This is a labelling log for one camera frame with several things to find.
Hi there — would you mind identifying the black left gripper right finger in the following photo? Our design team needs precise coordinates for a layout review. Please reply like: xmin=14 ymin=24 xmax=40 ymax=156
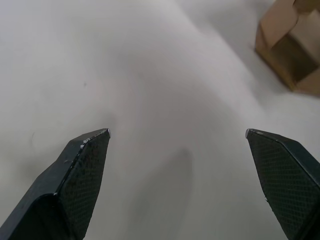
xmin=245 ymin=128 xmax=320 ymax=240

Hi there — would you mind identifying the small brown cardboard box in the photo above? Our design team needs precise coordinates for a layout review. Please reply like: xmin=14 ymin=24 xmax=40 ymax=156
xmin=254 ymin=0 xmax=320 ymax=96

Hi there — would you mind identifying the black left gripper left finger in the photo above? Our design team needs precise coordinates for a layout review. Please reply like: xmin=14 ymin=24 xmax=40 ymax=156
xmin=0 ymin=128 xmax=112 ymax=240

